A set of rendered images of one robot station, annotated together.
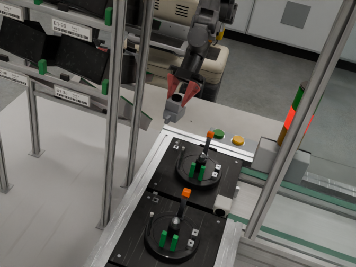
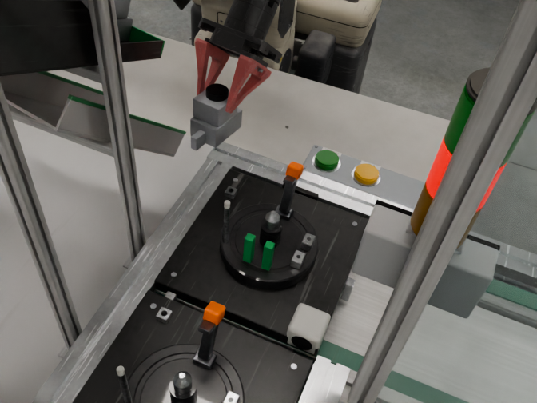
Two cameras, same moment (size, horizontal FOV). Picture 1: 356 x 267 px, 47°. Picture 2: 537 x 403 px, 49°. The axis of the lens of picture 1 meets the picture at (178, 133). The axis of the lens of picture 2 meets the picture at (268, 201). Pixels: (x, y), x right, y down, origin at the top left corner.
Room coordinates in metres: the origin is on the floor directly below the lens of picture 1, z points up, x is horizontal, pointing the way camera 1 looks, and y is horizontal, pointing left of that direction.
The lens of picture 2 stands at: (0.37, -0.14, 1.66)
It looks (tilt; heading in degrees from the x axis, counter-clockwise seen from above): 49 degrees down; 8
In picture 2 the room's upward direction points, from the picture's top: 7 degrees clockwise
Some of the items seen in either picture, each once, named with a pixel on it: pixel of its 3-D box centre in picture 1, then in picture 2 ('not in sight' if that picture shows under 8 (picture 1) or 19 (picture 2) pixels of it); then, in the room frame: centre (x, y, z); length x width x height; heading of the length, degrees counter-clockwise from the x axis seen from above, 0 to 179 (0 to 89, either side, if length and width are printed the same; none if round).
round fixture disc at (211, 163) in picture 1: (198, 170); (269, 244); (0.88, -0.08, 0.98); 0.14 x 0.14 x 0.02
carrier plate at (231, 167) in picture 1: (197, 174); (268, 252); (0.88, -0.08, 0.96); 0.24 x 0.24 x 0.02; 80
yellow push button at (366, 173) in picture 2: (238, 141); (366, 175); (1.08, -0.20, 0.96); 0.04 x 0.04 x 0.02
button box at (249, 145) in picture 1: (235, 148); (362, 188); (1.08, -0.20, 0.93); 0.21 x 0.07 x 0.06; 80
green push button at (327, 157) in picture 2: (217, 134); (326, 161); (1.09, -0.14, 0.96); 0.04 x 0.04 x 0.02
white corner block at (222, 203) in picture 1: (222, 206); (308, 329); (0.77, -0.16, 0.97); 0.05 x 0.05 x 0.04; 80
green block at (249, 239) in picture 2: (192, 170); (248, 248); (0.84, -0.06, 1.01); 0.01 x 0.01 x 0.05; 80
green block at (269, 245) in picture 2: (201, 173); (268, 256); (0.84, -0.09, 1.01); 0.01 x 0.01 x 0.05; 80
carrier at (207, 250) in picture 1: (174, 228); (183, 390); (0.63, -0.04, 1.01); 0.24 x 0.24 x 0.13; 80
